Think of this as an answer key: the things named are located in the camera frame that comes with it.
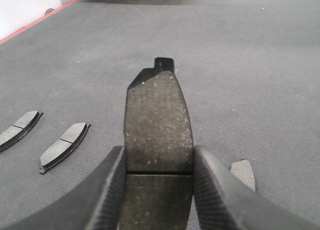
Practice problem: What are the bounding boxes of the grey brake pad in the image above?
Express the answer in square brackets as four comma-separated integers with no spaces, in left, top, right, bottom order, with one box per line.
[230,159,256,191]
[119,57,194,230]
[39,122,91,175]
[0,110,43,152]

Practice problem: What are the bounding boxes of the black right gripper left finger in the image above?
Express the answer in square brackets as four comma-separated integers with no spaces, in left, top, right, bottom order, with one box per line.
[7,146,126,230]

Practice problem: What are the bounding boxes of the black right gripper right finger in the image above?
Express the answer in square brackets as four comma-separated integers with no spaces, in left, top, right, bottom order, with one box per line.
[193,145,320,230]

